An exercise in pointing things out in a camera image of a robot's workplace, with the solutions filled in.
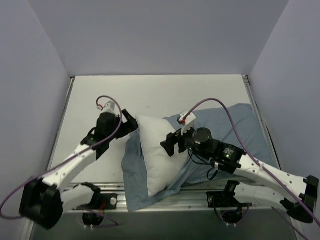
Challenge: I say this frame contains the white pillow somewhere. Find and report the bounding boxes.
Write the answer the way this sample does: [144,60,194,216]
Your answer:
[137,115,187,197]

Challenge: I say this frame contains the striped blue beige pillowcase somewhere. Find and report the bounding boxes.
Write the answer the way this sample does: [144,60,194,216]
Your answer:
[121,103,276,211]

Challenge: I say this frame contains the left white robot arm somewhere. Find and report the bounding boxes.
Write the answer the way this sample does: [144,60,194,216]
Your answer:
[19,109,139,230]

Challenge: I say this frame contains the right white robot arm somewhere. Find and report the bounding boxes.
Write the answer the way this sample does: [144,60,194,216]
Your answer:
[160,127,320,224]

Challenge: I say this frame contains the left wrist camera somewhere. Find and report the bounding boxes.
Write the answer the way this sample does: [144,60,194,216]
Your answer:
[97,100,116,114]

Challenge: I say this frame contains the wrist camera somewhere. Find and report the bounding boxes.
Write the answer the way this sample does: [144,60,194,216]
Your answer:
[177,110,196,136]
[97,100,116,114]

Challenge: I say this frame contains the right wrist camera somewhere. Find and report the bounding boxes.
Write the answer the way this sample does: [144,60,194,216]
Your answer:
[177,110,196,136]

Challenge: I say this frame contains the black looped wire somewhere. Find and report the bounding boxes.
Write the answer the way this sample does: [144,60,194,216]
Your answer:
[206,164,220,181]

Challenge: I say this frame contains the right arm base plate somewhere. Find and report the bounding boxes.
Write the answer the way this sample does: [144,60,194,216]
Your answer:
[206,191,252,209]

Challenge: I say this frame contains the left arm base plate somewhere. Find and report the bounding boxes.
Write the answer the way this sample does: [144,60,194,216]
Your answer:
[75,193,118,211]

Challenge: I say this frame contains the aluminium rail frame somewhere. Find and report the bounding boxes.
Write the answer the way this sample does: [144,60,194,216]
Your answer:
[26,74,300,216]

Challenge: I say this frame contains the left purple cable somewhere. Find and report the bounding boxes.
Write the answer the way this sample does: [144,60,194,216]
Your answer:
[0,95,123,228]

